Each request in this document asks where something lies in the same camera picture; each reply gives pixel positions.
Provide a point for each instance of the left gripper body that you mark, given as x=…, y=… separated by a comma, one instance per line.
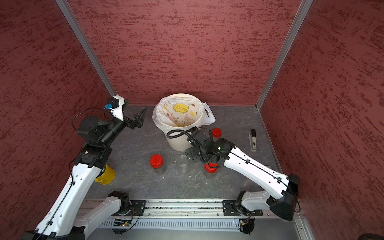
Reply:
x=129, y=123

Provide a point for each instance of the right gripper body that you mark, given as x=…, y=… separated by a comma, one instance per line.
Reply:
x=197, y=154

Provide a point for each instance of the clear plastic jar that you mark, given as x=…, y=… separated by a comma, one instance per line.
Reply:
x=182, y=163

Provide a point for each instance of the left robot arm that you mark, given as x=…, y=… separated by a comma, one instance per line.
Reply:
x=61, y=223

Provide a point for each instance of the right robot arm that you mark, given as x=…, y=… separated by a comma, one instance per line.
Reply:
x=280, y=192

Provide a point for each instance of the white printed bin liner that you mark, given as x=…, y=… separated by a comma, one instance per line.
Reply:
x=181, y=111

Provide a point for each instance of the grey black stapler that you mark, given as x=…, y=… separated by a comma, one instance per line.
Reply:
x=253, y=140

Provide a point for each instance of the yellow pencil cup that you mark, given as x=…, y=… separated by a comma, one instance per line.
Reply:
x=106, y=176

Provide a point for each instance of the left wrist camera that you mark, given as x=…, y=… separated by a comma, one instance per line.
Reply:
x=115, y=107

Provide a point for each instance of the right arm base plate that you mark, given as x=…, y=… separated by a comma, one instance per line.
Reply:
x=231, y=208

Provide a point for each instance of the aluminium mounting rail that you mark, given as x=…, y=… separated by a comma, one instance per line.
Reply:
x=192, y=208

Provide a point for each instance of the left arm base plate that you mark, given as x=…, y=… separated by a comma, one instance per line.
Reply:
x=136, y=207

